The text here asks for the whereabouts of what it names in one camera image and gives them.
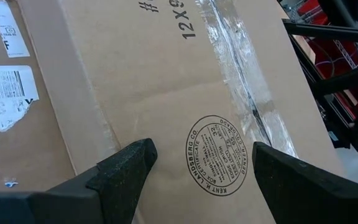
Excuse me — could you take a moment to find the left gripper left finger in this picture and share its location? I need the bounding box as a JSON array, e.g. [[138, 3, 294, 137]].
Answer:
[[0, 138, 158, 224]]

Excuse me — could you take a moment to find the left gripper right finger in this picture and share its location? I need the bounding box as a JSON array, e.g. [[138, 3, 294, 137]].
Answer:
[[252, 141, 358, 224]]

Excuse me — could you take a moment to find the taped brown cardboard box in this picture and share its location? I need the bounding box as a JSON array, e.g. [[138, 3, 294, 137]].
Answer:
[[0, 0, 346, 224]]

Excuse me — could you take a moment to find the shelf with red bins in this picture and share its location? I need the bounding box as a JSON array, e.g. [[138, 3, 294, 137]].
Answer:
[[293, 0, 358, 122]]

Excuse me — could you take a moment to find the black aluminium rig frame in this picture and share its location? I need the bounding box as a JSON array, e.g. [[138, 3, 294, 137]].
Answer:
[[283, 0, 358, 150]]

